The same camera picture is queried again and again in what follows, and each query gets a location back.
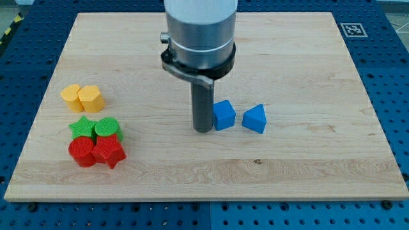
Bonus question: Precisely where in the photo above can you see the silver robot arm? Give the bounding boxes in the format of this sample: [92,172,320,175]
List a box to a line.
[160,0,238,133]

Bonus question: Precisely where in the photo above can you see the blue cube block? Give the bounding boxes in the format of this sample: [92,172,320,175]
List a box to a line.
[213,100,236,131]

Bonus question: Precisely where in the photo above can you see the red cylinder block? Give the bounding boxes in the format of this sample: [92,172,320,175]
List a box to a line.
[68,136,96,167]

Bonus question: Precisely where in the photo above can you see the blue triangle block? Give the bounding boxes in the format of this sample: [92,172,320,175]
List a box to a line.
[242,104,267,134]

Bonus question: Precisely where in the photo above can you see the green cylinder block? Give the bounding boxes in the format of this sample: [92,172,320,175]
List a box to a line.
[95,117,124,142]

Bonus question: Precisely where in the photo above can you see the red star block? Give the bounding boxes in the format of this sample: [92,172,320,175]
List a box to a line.
[91,134,127,169]

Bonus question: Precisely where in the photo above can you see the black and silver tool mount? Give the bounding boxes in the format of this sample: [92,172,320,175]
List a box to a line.
[160,43,236,89]

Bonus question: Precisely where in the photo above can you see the yellow hexagon block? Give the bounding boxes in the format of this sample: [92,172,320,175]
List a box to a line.
[78,86,105,113]

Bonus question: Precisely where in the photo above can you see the yellow half-round block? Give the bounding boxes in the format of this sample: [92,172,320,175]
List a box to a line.
[60,84,84,112]

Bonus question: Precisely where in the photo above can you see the wooden board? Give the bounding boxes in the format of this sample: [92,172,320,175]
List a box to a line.
[4,12,408,203]

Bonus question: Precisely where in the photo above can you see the black and yellow hazard tape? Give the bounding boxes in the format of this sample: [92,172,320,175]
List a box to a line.
[1,12,24,47]

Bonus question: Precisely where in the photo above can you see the green star block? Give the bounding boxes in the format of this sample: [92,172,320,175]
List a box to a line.
[68,116,97,140]

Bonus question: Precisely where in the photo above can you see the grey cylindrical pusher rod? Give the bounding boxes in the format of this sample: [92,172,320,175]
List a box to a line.
[191,83,214,133]

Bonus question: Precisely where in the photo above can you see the fiducial marker tag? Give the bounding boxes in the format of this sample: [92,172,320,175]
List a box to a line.
[340,22,367,38]

